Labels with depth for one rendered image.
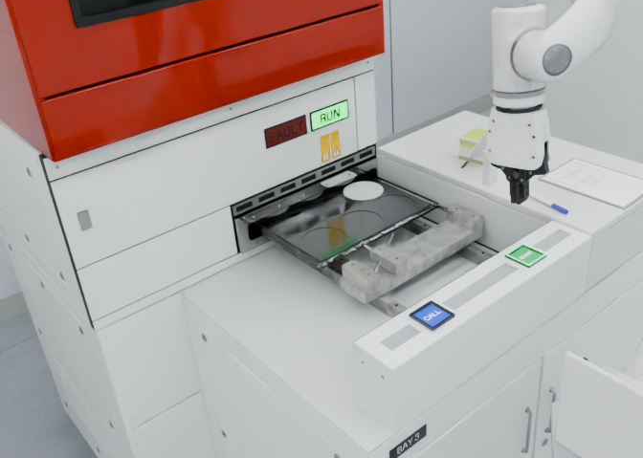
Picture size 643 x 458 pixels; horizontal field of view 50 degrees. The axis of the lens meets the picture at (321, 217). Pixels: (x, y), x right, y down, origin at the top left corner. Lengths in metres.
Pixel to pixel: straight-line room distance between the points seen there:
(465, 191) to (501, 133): 0.45
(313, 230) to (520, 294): 0.51
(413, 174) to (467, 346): 0.62
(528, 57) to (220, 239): 0.82
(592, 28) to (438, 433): 0.73
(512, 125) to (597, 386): 0.43
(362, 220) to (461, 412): 0.51
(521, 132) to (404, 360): 0.42
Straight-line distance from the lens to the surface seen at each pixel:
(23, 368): 2.91
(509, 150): 1.21
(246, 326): 1.45
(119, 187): 1.42
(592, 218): 1.52
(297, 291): 1.53
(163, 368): 1.68
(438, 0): 4.13
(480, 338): 1.27
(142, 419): 1.73
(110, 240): 1.46
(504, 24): 1.15
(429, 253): 1.52
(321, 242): 1.54
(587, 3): 1.13
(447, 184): 1.67
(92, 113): 1.31
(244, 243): 1.62
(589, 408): 1.13
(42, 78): 1.26
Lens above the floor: 1.71
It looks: 30 degrees down
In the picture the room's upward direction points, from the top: 5 degrees counter-clockwise
